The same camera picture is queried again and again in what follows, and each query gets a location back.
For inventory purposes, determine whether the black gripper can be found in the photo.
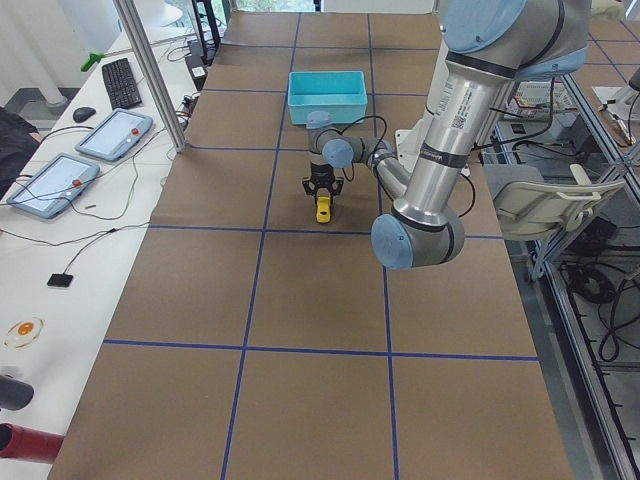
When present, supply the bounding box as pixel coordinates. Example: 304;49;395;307
309;163;335;206

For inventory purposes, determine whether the yellow beetle toy car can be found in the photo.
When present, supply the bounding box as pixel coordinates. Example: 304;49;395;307
315;196;332;224

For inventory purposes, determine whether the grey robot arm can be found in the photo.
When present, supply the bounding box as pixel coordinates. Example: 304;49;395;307
307;1;591;270

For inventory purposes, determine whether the light blue plastic bin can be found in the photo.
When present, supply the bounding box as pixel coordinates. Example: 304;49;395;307
287;71;368;125

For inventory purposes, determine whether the beige plastic chair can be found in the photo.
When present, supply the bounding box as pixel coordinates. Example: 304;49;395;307
484;164;625;281

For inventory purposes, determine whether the upper teach pendant tablet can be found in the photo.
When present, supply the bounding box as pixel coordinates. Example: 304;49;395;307
75;108;154;162

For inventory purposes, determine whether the teach pendant tablet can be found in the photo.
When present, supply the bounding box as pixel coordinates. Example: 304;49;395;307
7;154;101;219
75;108;154;162

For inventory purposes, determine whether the black keyboard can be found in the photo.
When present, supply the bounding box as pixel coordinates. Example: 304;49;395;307
101;58;142;109

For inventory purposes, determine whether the black computer mouse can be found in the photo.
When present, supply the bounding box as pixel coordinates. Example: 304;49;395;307
72;106;96;123

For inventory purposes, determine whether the lower teach pendant tablet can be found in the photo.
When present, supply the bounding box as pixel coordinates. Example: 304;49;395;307
7;154;101;219

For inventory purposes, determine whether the small black square pad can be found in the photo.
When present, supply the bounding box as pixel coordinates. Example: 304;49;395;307
47;273;74;288

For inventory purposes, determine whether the black cylinder bottle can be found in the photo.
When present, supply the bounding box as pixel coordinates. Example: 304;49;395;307
0;375;34;411

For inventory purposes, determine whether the red cylinder bottle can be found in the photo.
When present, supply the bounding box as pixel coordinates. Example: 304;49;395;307
1;423;65;464

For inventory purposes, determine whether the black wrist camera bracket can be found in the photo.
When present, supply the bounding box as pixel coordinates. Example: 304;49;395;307
301;177;344;199

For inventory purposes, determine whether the black camera cable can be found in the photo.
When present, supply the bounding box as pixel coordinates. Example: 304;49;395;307
335;115;389;182

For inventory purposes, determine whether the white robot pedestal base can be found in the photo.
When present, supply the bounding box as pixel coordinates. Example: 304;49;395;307
393;107;471;177

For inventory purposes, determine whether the aluminium frame post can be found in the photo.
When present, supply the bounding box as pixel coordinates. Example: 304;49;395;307
113;0;186;153

